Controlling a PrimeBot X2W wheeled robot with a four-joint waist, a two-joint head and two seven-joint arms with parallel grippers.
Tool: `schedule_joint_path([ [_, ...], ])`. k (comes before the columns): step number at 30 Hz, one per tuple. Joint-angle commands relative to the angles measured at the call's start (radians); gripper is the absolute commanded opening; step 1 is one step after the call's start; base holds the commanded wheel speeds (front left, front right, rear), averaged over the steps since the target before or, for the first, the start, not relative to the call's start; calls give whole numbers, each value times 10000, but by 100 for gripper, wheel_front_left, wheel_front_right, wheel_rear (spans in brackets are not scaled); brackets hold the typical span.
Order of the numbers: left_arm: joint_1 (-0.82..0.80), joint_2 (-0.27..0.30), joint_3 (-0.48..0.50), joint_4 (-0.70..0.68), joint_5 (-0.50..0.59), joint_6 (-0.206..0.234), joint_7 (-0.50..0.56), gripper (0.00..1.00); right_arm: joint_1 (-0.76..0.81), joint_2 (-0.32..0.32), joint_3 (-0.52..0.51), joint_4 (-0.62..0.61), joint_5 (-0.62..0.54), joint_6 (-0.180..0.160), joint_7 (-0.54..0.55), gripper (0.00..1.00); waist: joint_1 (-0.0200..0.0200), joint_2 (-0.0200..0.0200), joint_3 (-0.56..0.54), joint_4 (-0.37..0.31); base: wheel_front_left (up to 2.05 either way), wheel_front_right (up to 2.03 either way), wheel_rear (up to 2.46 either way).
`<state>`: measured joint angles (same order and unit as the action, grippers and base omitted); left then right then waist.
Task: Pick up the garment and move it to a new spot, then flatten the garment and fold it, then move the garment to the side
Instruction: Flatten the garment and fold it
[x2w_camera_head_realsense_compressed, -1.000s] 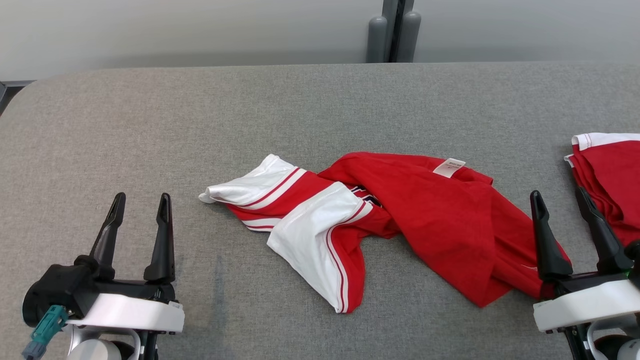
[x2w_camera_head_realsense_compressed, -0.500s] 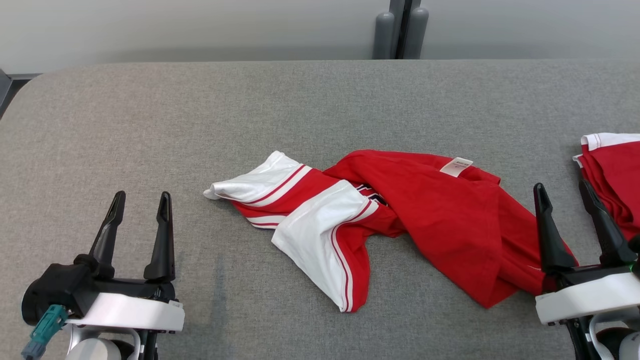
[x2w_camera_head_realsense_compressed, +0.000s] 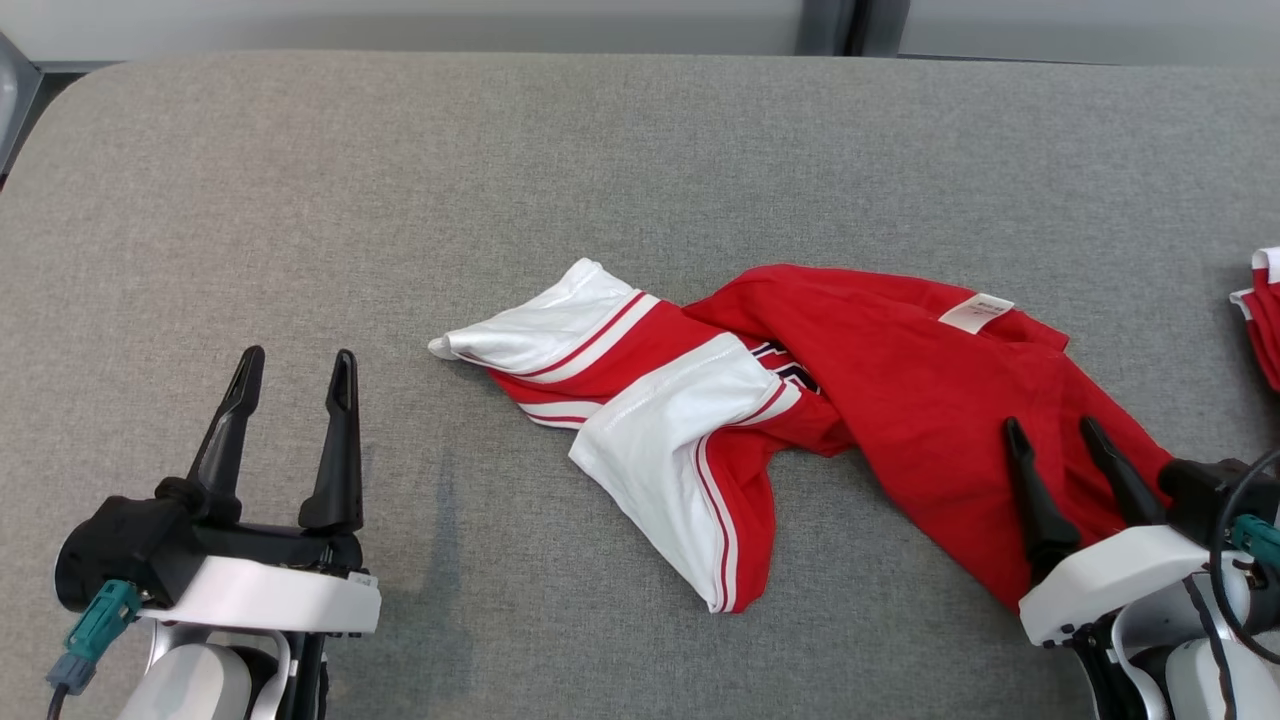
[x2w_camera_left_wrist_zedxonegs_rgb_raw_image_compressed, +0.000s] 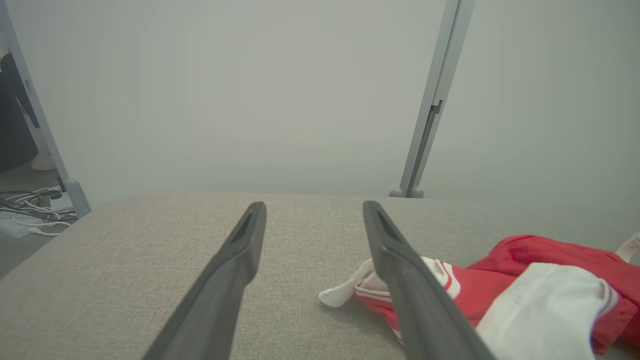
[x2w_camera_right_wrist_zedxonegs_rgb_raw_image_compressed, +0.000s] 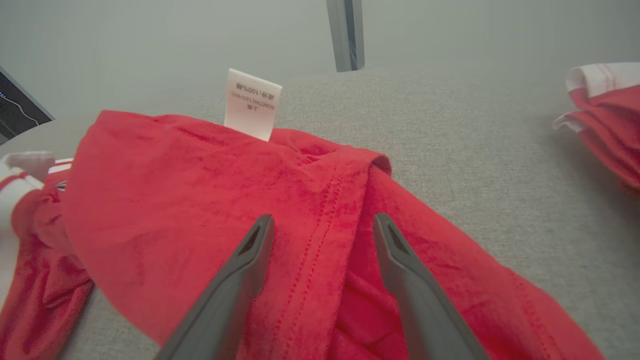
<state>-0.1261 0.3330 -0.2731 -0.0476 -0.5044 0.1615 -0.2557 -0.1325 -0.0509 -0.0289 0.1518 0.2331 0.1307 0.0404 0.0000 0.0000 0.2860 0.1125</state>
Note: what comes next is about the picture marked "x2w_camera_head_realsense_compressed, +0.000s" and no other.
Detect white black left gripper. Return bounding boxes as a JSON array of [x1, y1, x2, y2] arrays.
[[140, 345, 383, 639]]

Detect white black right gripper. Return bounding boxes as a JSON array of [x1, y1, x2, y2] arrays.
[[1002, 415, 1217, 651]]

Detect red white sports jersey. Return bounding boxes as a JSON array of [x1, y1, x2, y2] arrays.
[[428, 258, 1176, 614]]

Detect red shorts with white trim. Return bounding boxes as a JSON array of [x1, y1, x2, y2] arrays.
[[1230, 245, 1280, 393]]

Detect black twisted right arm cable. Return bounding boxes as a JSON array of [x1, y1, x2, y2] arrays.
[[1185, 575, 1229, 656]]

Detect right teal-plug camera cable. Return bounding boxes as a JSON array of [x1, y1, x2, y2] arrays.
[[1208, 468, 1280, 666]]

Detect teal-plug camera cable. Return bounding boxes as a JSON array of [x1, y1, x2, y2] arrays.
[[1208, 468, 1280, 666], [45, 580, 143, 720]]

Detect left teal-plug camera cable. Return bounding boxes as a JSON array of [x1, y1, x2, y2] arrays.
[[45, 580, 143, 720]]

